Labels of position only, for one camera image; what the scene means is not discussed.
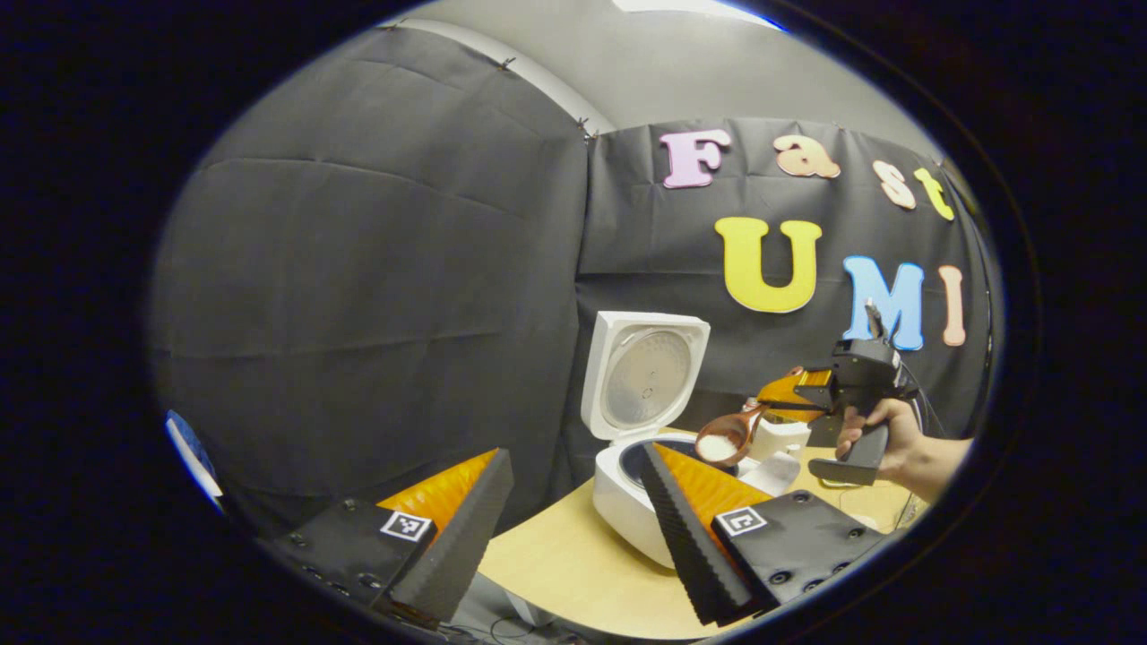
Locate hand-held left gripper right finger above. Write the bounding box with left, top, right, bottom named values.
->
left=638, top=442, right=888, bottom=628

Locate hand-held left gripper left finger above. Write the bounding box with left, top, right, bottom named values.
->
left=269, top=448, right=516, bottom=628

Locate brown wooden spoon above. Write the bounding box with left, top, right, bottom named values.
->
left=694, top=403, right=772, bottom=467

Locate white rice cooker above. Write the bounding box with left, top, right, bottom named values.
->
left=581, top=311, right=803, bottom=570

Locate white table leg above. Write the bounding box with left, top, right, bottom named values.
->
left=506, top=591, right=556, bottom=628

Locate blue and white panel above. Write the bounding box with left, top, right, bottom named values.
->
left=166, top=409, right=225, bottom=512

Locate black backdrop cloth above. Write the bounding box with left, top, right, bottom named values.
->
left=148, top=25, right=1000, bottom=538

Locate ceiling light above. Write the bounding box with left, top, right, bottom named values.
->
left=614, top=0, right=789, bottom=32

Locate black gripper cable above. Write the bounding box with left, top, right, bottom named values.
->
left=899, top=358, right=944, bottom=440

